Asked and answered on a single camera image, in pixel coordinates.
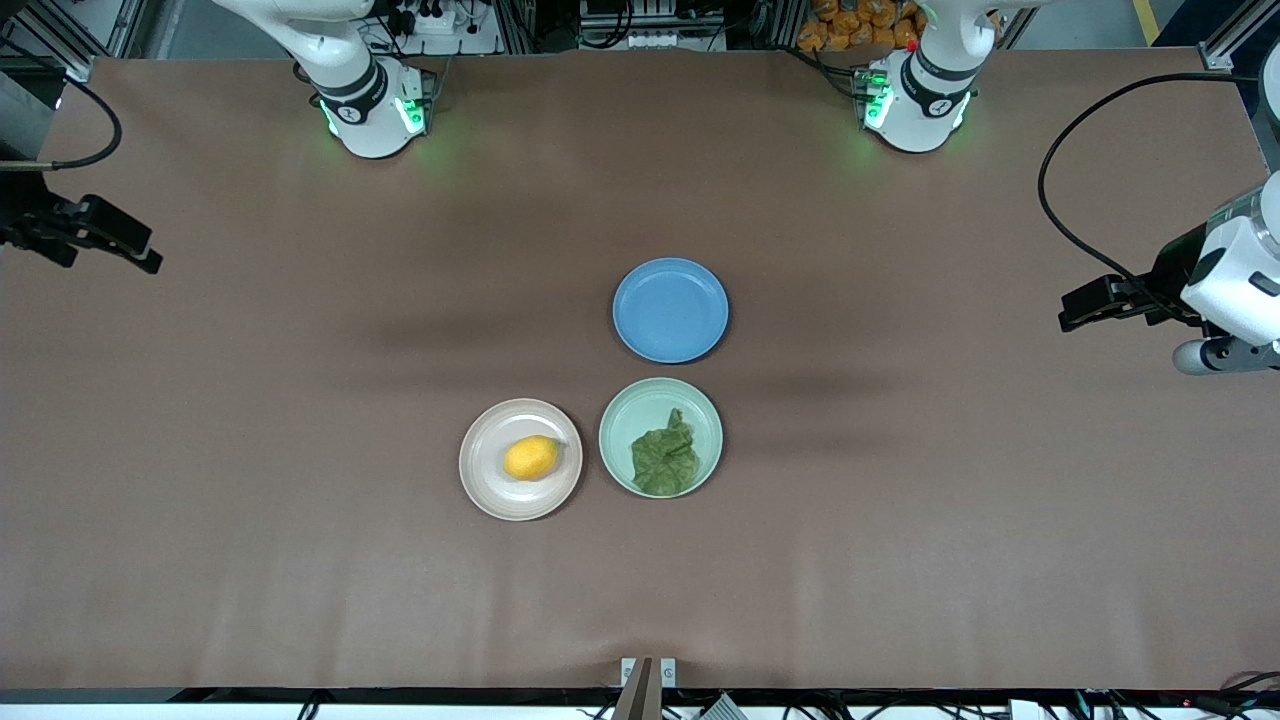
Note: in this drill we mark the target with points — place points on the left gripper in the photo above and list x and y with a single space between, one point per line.
1166 277

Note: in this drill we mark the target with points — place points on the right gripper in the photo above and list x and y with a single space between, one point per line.
28 222

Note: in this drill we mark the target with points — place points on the green lettuce leaf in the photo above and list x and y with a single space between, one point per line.
665 460

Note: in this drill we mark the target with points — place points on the yellow lemon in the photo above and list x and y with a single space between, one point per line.
531 458

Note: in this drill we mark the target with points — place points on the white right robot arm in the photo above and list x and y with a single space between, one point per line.
365 110

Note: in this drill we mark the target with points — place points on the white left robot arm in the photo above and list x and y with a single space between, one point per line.
920 110

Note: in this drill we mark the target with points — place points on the bag of orange snacks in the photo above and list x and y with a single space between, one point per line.
860 25

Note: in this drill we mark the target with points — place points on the white power strip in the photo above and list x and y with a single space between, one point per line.
440 42

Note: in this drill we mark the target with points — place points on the blue plate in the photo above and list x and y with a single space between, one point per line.
670 310

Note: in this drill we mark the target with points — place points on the beige plate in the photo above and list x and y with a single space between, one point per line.
490 485

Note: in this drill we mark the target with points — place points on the light green plate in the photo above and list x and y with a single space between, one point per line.
622 425

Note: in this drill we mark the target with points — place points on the aluminium frame profile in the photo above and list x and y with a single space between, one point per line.
1230 45
70 40

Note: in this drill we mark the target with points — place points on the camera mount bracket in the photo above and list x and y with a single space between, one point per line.
640 690

